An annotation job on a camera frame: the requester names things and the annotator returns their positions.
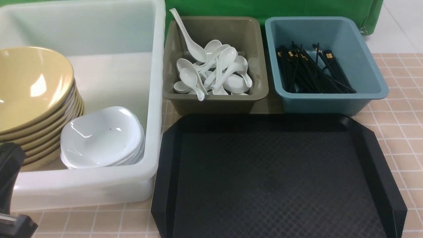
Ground stack of yellow bowls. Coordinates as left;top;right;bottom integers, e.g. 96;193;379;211
0;83;85;172

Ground pile of white spoons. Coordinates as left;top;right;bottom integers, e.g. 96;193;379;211
173;39;253;96

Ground olive plastic spoon bin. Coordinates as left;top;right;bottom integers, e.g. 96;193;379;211
163;16;269;115

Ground yellow noodle bowl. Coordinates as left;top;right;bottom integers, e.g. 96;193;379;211
1;47;74;135

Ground pile of black chopsticks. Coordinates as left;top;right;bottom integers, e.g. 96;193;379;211
275;42;357;94

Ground stack of white dishes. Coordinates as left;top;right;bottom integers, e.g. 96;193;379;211
60;106;145;169

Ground blue plastic chopstick bin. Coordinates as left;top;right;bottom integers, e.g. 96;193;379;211
265;17;389;116

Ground large white plastic tub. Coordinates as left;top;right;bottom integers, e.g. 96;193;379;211
1;0;165;212

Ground white spoon leaning on bin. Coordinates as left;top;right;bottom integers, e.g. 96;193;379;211
169;9;207;63

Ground green cloth backdrop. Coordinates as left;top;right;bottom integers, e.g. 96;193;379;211
0;0;384;36

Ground black plastic serving tray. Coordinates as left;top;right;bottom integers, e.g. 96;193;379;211
151;114;408;238

